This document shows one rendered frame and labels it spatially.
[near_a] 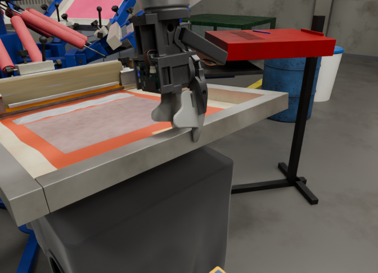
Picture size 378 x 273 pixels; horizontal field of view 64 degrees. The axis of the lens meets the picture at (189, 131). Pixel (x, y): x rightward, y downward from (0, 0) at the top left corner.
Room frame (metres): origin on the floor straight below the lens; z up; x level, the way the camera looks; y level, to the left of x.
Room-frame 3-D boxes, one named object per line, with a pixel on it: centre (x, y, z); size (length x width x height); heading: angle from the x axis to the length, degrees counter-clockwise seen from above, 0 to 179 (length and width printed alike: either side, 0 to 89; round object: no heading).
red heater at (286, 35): (1.83, -0.45, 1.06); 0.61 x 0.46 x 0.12; 102
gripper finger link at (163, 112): (0.49, 0.04, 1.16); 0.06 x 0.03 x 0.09; 132
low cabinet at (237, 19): (7.00, -0.71, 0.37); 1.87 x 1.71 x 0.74; 55
